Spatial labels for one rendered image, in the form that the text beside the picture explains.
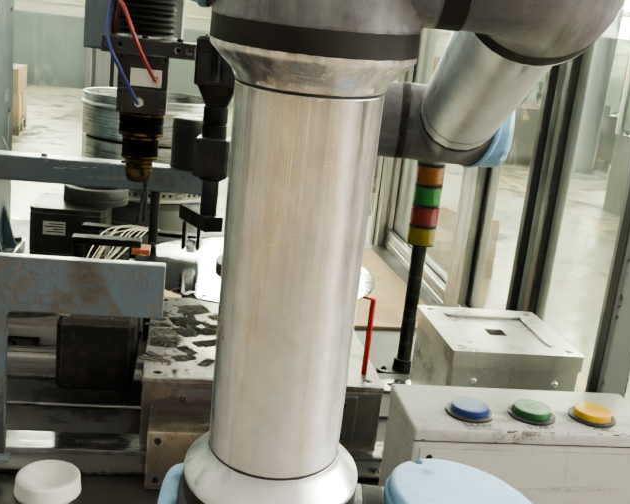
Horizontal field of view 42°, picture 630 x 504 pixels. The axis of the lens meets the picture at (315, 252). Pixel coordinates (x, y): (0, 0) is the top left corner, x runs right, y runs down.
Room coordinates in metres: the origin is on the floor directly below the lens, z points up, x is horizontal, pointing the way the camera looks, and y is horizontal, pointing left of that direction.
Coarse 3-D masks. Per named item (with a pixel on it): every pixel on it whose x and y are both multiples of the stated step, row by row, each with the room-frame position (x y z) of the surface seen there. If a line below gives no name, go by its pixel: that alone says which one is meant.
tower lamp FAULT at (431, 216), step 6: (414, 204) 1.28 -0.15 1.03; (414, 210) 1.27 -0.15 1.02; (420, 210) 1.26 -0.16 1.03; (426, 210) 1.26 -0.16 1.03; (432, 210) 1.26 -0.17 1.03; (438, 210) 1.28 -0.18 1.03; (414, 216) 1.27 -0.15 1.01; (420, 216) 1.26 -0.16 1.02; (426, 216) 1.26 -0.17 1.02; (432, 216) 1.27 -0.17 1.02; (414, 222) 1.27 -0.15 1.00; (420, 222) 1.26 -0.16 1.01; (426, 222) 1.26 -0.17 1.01; (432, 222) 1.27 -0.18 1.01
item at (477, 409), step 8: (456, 400) 0.82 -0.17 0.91; (464, 400) 0.83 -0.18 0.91; (472, 400) 0.83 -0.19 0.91; (480, 400) 0.83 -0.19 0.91; (456, 408) 0.81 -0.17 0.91; (464, 408) 0.81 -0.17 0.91; (472, 408) 0.81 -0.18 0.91; (480, 408) 0.81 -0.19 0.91; (488, 408) 0.81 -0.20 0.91; (464, 416) 0.80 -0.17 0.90; (472, 416) 0.80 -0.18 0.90; (480, 416) 0.80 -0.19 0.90
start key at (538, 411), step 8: (520, 400) 0.84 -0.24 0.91; (528, 400) 0.85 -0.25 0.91; (520, 408) 0.82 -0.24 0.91; (528, 408) 0.82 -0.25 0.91; (536, 408) 0.83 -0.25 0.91; (544, 408) 0.83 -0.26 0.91; (520, 416) 0.82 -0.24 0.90; (528, 416) 0.81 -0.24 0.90; (536, 416) 0.81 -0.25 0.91; (544, 416) 0.81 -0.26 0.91
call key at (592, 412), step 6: (582, 402) 0.86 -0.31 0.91; (588, 402) 0.86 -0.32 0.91; (576, 408) 0.84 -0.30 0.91; (582, 408) 0.84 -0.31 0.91; (588, 408) 0.84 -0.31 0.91; (594, 408) 0.84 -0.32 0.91; (600, 408) 0.85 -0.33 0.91; (606, 408) 0.85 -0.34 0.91; (576, 414) 0.84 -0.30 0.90; (582, 414) 0.83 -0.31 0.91; (588, 414) 0.83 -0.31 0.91; (594, 414) 0.83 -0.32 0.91; (600, 414) 0.83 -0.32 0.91; (606, 414) 0.83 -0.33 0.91; (588, 420) 0.82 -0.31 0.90; (594, 420) 0.82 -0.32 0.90; (600, 420) 0.82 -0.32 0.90; (606, 420) 0.83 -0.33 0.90
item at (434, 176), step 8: (424, 168) 1.27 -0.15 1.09; (432, 168) 1.26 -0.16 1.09; (440, 168) 1.27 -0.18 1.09; (416, 176) 1.28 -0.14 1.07; (424, 176) 1.27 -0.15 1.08; (432, 176) 1.26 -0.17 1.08; (440, 176) 1.27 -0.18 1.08; (424, 184) 1.26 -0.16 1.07; (432, 184) 1.26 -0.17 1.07; (440, 184) 1.27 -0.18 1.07
